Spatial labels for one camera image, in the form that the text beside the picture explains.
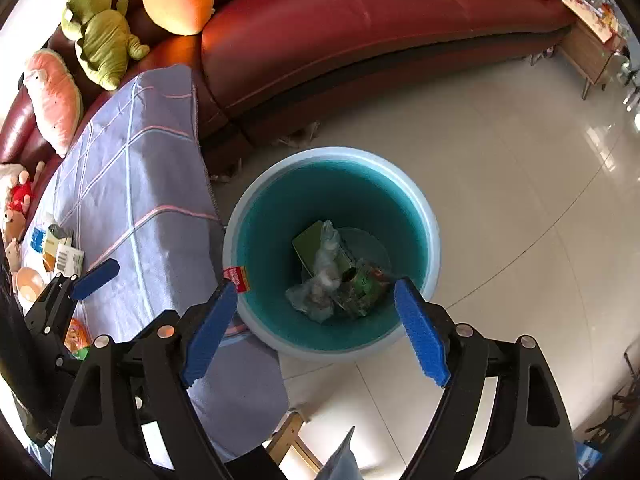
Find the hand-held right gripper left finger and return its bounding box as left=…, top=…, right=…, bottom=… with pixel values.
left=51, top=281, right=288, bottom=480

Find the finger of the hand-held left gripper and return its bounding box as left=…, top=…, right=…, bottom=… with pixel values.
left=22, top=258, right=121, bottom=333

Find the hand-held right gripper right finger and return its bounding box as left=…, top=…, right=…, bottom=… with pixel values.
left=394, top=277, right=580, bottom=480

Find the red bowl with clear lid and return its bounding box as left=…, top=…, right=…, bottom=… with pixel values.
left=14, top=266, right=45, bottom=307

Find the teal plastic bin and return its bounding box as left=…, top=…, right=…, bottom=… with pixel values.
left=222, top=146, right=442, bottom=361

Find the white barcode box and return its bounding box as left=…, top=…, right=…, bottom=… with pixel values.
left=52, top=246, right=85, bottom=278

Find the yellow snack bag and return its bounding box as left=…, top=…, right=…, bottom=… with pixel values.
left=42, top=225, right=76, bottom=273

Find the orange snack packet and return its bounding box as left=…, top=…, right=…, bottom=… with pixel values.
left=64, top=317, right=93, bottom=361

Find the small red wrapper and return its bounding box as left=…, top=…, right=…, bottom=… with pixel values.
left=222, top=266, right=251, bottom=294

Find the clear bottle with blue label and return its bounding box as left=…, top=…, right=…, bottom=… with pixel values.
left=27, top=211, right=58, bottom=266

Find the green foil packet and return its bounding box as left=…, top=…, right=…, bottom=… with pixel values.
left=332, top=257, right=396, bottom=318

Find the beige plush doll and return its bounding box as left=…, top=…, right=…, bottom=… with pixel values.
left=2, top=207, right=28, bottom=246

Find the purple checked tablecloth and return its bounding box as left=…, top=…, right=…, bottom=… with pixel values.
left=20, top=64, right=291, bottom=466

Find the clear plastic bag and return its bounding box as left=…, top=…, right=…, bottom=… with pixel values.
left=285, top=220, right=346, bottom=323

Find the red dress plush doll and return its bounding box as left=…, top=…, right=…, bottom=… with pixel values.
left=6, top=160, right=46, bottom=216

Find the wooden stool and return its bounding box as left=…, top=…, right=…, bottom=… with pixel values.
left=267, top=410, right=326, bottom=476

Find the green carton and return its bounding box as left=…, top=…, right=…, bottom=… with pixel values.
left=291, top=221, right=356, bottom=276

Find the grey blue bag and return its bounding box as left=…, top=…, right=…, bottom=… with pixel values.
left=315, top=425, right=363, bottom=480

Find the pink plush toy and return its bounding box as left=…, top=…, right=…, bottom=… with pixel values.
left=24, top=48, right=83, bottom=158

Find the blue box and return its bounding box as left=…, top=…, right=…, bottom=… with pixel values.
left=575, top=440, right=603, bottom=478

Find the green dinosaur plush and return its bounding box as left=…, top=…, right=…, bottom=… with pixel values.
left=61, top=0, right=151, bottom=92

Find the red leather sofa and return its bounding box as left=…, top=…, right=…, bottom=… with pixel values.
left=0, top=0, right=576, bottom=181

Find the wooden side table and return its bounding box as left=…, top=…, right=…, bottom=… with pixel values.
left=557, top=0, right=628, bottom=101

